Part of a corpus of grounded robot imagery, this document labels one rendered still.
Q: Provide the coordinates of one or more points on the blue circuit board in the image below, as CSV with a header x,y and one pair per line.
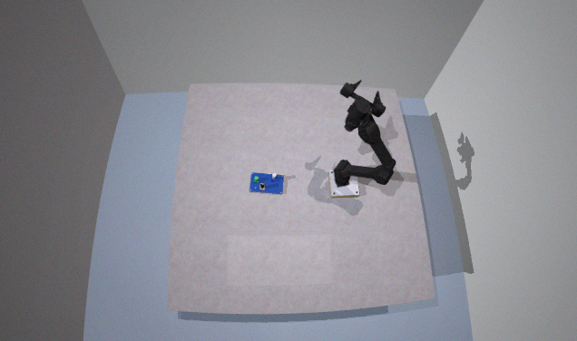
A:
x,y
269,183

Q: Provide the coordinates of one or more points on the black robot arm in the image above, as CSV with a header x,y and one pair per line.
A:
x,y
369,132

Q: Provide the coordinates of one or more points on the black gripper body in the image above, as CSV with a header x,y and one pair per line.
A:
x,y
348,90

